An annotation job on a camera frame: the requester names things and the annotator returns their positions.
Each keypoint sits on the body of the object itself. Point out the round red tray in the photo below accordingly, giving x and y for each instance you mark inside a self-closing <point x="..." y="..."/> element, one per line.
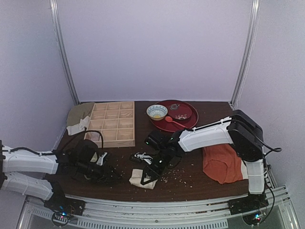
<point x="192" y="121"/>

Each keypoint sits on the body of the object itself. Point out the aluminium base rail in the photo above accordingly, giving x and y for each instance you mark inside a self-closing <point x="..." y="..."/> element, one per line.
<point x="201" y="214"/>

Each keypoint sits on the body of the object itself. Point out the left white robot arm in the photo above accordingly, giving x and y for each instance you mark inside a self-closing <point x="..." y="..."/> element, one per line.
<point x="18" y="164"/>

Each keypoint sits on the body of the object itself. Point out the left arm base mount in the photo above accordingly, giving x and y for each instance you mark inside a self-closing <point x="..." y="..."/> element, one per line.
<point x="59" y="203"/>

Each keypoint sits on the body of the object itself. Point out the aluminium frame post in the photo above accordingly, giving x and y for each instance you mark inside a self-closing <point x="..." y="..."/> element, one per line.
<point x="62" y="50"/>
<point x="245" y="63"/>

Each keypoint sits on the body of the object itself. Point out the right aluminium frame post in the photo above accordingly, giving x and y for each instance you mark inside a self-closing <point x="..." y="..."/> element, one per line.
<point x="245" y="63"/>

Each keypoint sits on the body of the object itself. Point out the wooden compartment tray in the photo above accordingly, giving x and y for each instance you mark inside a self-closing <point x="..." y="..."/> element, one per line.
<point x="112" y="125"/>

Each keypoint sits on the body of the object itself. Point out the red floral small plate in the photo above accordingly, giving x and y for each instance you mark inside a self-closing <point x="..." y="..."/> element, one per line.
<point x="179" y="111"/>

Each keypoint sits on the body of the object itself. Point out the olive cloth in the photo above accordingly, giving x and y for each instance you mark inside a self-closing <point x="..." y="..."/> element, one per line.
<point x="78" y="118"/>

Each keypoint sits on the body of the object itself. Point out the beige underwear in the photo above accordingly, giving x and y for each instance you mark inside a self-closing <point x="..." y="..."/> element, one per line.
<point x="135" y="180"/>

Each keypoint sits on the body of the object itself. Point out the left aluminium frame post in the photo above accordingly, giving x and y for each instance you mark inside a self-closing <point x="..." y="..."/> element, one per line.
<point x="62" y="50"/>

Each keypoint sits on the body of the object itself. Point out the orange underwear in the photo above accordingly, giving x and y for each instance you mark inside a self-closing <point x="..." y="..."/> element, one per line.
<point x="221" y="163"/>

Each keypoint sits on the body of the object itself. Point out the red plastic spoon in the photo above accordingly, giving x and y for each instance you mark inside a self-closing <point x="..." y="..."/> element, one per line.
<point x="173" y="125"/>

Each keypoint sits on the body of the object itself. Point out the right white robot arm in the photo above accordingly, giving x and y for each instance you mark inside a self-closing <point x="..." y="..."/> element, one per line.
<point x="238" y="131"/>

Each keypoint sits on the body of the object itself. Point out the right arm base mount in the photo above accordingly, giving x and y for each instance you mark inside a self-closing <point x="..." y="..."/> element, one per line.
<point x="248" y="203"/>

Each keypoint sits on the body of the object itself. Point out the blue patterned bowl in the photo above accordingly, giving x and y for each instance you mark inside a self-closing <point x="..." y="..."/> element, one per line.
<point x="157" y="112"/>

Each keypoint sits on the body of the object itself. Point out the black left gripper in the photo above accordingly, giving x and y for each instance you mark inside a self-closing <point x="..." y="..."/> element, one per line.
<point x="105" y="172"/>

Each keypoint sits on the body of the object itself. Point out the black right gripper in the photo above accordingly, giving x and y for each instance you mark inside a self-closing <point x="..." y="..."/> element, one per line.
<point x="153" y="169"/>

